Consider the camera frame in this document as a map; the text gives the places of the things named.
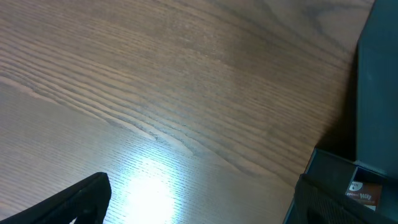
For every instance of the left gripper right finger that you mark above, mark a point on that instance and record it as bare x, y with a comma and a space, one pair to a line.
316, 203

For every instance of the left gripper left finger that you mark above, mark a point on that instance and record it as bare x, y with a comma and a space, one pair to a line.
86, 201

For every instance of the brown Pocky snack box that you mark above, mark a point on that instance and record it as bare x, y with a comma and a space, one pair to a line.
367, 194

